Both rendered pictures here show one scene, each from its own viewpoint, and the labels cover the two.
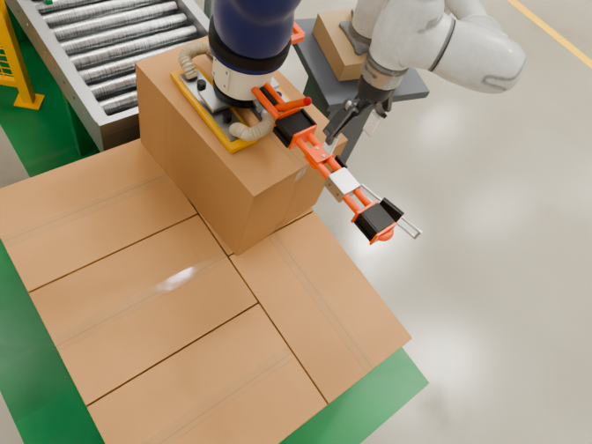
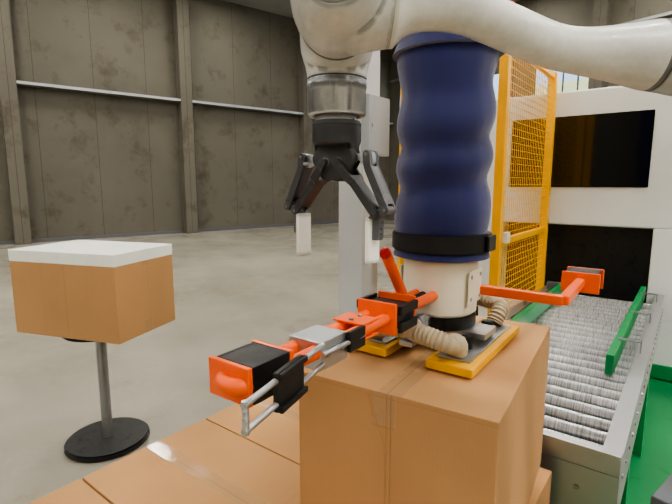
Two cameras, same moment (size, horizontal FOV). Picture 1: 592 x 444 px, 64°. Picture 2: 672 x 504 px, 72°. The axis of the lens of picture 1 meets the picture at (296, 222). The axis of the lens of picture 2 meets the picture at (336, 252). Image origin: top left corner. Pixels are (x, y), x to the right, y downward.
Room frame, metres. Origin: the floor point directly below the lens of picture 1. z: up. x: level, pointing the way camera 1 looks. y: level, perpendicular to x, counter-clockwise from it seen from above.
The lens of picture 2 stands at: (0.90, -0.75, 1.32)
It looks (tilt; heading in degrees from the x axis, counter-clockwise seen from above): 8 degrees down; 95
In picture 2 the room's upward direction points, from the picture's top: straight up
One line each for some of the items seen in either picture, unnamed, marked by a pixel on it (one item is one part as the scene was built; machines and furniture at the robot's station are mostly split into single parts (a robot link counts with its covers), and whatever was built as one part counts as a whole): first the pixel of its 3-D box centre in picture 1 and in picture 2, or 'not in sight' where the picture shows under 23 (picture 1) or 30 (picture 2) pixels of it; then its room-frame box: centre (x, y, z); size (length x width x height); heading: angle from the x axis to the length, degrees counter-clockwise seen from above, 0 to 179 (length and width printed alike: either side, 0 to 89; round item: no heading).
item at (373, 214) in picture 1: (373, 222); (252, 370); (0.74, -0.18, 1.08); 0.08 x 0.07 x 0.05; 59
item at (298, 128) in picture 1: (294, 127); (387, 311); (0.92, 0.11, 1.08); 0.10 x 0.08 x 0.06; 149
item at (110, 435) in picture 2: not in sight; (104, 384); (-0.47, 1.37, 0.31); 0.40 x 0.40 x 0.62
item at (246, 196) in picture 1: (235, 141); (438, 424); (1.06, 0.32, 0.74); 0.60 x 0.40 x 0.40; 63
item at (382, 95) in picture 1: (371, 92); (336, 151); (0.84, -0.03, 1.37); 0.08 x 0.07 x 0.09; 148
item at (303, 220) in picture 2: (330, 142); (303, 234); (0.78, 0.00, 1.24); 0.03 x 0.01 x 0.07; 58
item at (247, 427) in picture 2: (375, 196); (316, 367); (0.82, -0.17, 1.08); 0.31 x 0.03 x 0.05; 72
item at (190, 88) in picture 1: (213, 103); (402, 323); (0.97, 0.38, 0.98); 0.34 x 0.10 x 0.05; 59
